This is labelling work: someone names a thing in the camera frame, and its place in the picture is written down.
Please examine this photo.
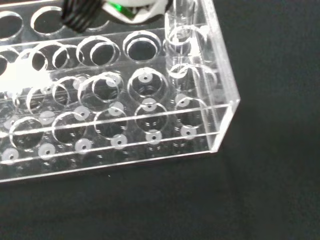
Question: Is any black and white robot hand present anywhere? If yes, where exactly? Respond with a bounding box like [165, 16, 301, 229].
[60, 0, 174, 33]

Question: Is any clear acrylic test tube rack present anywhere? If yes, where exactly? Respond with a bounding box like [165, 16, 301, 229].
[0, 0, 242, 185]

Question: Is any black bench cloth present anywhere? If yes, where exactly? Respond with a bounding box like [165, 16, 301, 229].
[0, 0, 320, 240]

